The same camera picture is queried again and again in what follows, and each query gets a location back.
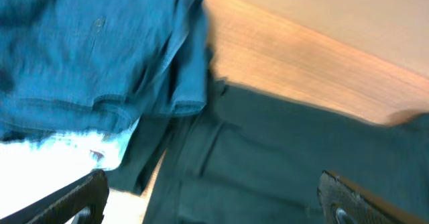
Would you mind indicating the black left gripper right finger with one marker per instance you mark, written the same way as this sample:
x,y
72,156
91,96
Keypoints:
x,y
344,202

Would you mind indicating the black polo shirt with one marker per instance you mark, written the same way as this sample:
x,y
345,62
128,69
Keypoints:
x,y
252,158

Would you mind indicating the folded light grey garment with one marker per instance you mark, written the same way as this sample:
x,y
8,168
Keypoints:
x,y
31,171

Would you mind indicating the folded navy blue shirt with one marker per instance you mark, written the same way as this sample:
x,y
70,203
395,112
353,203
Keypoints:
x,y
77,65

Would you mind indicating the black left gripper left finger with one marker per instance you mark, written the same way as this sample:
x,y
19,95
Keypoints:
x,y
81,202

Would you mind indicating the folded black garment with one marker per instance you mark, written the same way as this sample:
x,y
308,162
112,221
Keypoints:
x,y
141,156

